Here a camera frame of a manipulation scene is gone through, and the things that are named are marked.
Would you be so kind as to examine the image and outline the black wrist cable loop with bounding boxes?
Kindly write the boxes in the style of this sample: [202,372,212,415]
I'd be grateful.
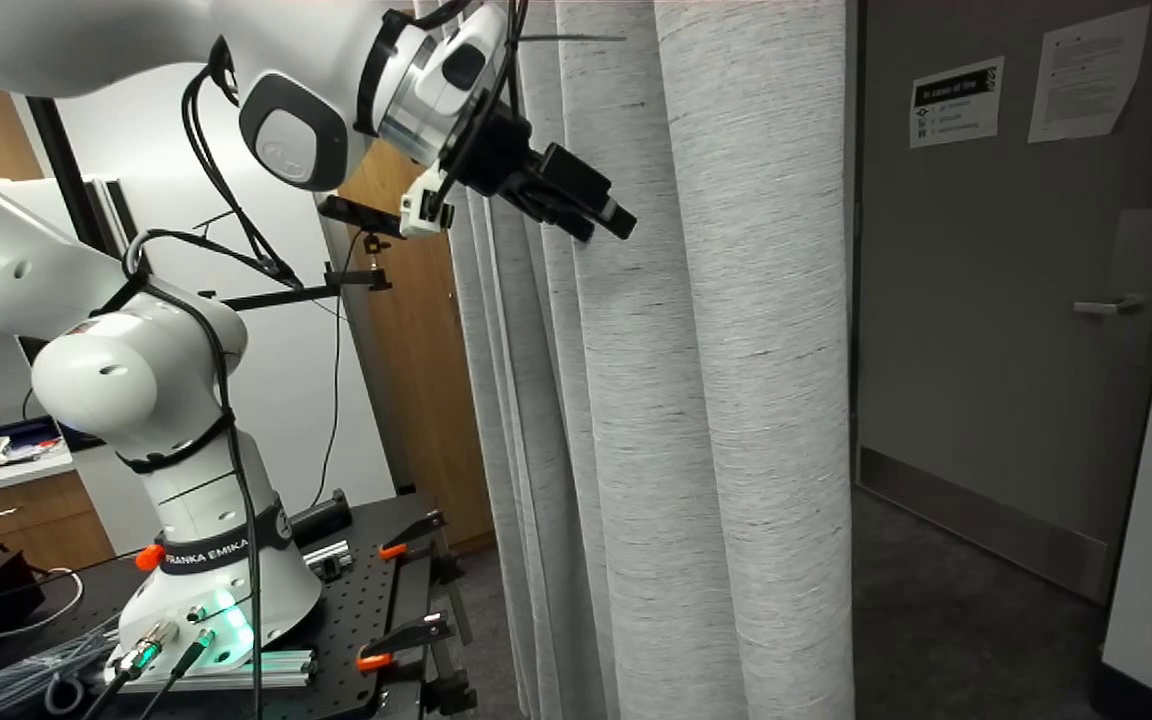
[174,37,307,291]

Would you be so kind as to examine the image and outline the grey door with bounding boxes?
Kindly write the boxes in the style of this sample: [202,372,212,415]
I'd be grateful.
[853,0,1152,610]

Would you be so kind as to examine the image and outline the white paper notice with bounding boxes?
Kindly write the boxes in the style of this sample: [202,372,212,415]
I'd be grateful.
[1024,0,1152,148]

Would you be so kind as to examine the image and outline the white thin cable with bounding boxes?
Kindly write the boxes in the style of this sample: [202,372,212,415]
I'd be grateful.
[0,564,87,656]

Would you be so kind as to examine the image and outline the orange round knob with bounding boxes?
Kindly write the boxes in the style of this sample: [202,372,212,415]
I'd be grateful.
[129,535,170,581]

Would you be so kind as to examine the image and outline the silver door handle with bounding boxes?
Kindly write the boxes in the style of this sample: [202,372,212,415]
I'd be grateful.
[1067,286,1152,325]

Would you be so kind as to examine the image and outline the wooden drawer cabinet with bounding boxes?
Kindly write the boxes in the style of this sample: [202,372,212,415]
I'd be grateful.
[0,467,121,575]

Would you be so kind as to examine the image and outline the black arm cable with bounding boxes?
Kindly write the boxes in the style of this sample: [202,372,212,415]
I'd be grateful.
[121,226,307,720]

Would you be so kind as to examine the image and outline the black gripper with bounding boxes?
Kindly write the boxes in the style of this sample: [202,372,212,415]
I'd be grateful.
[440,100,642,248]

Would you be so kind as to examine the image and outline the black perforated base table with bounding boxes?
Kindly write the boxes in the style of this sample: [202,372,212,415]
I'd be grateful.
[0,492,485,720]

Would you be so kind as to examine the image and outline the black camera on stand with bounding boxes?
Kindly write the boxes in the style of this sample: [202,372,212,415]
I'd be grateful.
[220,191,418,319]

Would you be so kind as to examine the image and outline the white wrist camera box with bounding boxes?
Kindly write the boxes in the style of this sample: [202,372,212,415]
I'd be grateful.
[395,162,464,242]

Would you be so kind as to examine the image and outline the orange black clamp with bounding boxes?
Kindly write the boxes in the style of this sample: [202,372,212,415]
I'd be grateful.
[353,607,464,680]
[373,507,457,568]

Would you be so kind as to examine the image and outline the wide wooden wall panel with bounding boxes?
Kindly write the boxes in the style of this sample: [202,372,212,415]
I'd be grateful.
[320,136,501,550]

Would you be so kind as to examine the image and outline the sign with black header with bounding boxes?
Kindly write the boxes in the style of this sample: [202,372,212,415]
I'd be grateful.
[905,50,1010,156]

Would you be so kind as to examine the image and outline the grey fabric curtain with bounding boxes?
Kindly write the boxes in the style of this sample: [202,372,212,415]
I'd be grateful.
[443,0,860,720]

